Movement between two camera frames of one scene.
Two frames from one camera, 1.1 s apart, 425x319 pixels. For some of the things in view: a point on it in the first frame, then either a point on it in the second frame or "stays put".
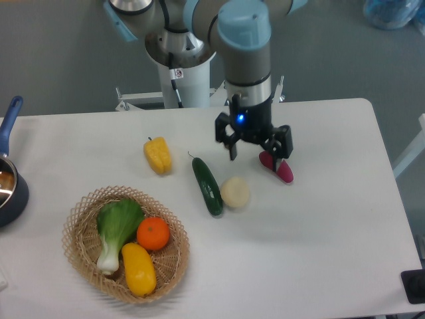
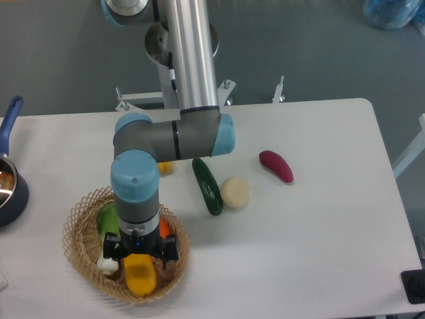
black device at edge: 414,281 stays put
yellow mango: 141,274 stays put
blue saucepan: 14,187 stays put
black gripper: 254,123 to 150,244
